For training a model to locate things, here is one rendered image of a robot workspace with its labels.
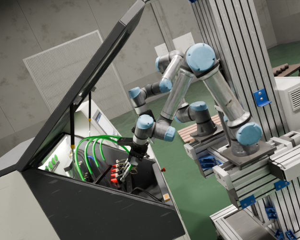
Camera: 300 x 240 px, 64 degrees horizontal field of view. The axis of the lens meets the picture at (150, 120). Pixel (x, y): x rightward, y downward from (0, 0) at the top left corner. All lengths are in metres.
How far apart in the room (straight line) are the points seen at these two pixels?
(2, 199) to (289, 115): 1.62
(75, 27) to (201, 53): 9.62
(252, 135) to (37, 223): 1.10
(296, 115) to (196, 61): 0.85
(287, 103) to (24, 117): 10.08
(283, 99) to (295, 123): 0.16
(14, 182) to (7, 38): 9.86
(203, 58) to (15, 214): 1.12
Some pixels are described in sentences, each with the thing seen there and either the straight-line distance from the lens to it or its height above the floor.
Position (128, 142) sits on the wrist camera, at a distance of 1.27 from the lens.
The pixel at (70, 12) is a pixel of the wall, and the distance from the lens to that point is 10.69.
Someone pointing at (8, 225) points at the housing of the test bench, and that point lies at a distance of 1.42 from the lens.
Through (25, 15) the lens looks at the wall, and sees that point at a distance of 10.93.
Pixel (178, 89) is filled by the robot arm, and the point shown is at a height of 1.50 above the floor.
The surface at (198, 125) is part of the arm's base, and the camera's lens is 1.80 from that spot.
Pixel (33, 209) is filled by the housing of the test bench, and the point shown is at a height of 1.26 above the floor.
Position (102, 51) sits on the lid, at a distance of 1.07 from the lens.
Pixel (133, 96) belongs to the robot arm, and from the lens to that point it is 1.42.
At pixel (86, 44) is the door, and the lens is 10.37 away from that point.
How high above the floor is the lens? 1.69
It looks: 13 degrees down
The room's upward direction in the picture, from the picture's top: 23 degrees counter-clockwise
